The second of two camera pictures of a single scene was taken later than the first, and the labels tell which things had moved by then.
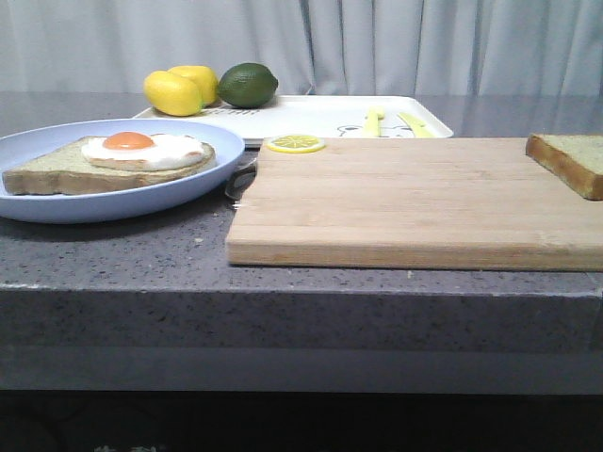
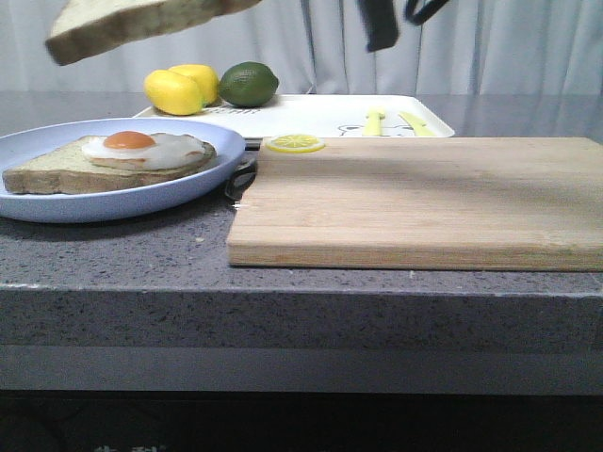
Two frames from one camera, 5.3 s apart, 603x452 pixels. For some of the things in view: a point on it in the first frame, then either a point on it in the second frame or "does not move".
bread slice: x=577 y=160 -> x=84 y=28
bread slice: x=64 y=169 does not move
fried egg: x=141 y=152 does not move
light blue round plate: x=122 y=204 does not move
